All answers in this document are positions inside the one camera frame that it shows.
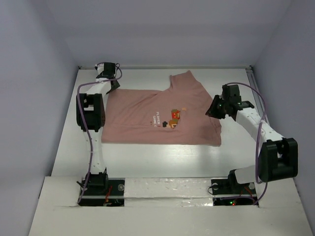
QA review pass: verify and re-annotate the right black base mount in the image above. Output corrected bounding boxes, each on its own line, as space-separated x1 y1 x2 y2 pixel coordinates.
207 170 258 206

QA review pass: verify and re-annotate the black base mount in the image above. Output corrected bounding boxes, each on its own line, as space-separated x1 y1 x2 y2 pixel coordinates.
77 171 125 207
207 170 258 206

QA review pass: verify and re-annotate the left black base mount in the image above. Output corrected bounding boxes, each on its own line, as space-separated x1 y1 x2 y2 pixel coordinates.
77 171 125 207

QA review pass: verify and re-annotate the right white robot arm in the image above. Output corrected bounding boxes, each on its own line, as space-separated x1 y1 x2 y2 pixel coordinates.
206 83 298 193

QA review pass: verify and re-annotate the pink printed t shirt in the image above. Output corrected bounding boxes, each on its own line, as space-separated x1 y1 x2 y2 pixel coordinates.
101 71 221 147

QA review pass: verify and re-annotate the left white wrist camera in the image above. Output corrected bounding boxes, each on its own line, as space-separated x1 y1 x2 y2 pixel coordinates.
94 63 104 82

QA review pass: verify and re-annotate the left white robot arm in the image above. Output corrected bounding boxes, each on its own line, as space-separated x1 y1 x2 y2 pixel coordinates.
76 62 123 194

